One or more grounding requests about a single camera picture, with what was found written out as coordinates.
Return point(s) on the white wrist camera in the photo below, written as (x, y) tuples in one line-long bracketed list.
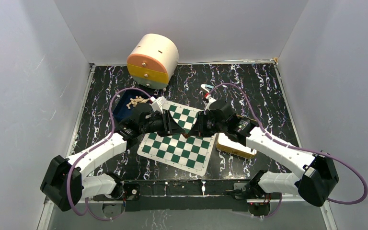
[(157, 104), (208, 101)]

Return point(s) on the small white blue clip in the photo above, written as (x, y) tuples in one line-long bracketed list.
[(205, 88)]

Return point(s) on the pile of light chess pieces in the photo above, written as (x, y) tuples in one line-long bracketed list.
[(135, 101)]

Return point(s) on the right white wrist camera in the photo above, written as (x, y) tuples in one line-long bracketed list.
[(208, 101)]

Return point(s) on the black base frame rail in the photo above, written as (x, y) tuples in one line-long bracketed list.
[(235, 195)]

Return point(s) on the round drawer cabinet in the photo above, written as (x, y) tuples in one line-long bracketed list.
[(153, 61)]

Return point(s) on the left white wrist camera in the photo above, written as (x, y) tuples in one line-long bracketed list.
[(157, 104)]

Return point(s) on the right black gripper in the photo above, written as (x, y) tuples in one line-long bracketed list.
[(197, 130)]

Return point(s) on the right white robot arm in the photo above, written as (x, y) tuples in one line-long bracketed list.
[(311, 176)]

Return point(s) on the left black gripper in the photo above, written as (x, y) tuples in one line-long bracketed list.
[(169, 126)]

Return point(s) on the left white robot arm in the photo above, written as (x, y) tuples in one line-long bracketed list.
[(67, 180)]

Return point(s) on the green white chess board mat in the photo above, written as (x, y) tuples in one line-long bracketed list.
[(190, 154)]

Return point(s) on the dark blue plastic bin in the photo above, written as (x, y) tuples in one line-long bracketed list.
[(121, 109)]

